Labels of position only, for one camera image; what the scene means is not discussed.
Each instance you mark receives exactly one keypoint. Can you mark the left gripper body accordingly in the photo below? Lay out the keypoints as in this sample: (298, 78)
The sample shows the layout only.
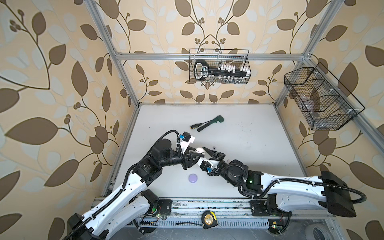
(185, 161)

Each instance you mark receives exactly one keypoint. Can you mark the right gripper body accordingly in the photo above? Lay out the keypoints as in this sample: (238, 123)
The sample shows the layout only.
(220, 157)

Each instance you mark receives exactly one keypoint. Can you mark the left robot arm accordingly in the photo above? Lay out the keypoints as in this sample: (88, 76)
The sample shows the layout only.
(132, 199)

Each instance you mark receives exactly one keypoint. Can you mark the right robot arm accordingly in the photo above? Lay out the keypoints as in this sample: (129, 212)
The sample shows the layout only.
(280, 196)

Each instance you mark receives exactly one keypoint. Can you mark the purple round charging case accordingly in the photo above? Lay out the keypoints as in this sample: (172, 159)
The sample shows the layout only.
(193, 178)

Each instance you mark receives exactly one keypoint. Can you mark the black yellow screwdriver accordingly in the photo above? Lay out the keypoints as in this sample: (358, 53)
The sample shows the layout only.
(199, 124)

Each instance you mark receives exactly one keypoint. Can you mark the green pipe wrench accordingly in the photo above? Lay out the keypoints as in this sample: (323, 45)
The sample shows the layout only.
(218, 119)

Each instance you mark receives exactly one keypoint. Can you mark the yellow black tape measure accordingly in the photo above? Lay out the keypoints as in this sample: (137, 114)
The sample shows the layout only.
(209, 220)

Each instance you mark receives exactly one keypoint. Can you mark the black socket tool set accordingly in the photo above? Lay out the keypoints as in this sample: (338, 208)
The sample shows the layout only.
(223, 72)

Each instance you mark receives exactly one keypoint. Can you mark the grey tape roll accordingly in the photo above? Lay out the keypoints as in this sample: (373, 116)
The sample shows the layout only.
(318, 232)

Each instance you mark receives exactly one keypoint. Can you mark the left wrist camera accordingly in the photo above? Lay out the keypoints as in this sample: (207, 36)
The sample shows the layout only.
(183, 141)

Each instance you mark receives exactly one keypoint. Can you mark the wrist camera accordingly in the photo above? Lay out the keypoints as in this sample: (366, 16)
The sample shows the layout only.
(183, 141)
(209, 166)

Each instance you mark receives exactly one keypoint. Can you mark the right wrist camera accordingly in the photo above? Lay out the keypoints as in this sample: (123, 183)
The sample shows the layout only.
(209, 166)

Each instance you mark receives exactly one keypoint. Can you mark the back wire basket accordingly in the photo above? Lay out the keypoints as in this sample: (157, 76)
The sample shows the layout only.
(214, 56)

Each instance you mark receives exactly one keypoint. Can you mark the wire basket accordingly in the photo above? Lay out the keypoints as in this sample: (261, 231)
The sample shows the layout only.
(214, 56)
(326, 103)

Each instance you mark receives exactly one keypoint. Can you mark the right wire basket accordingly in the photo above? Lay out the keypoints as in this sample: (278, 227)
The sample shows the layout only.
(326, 103)

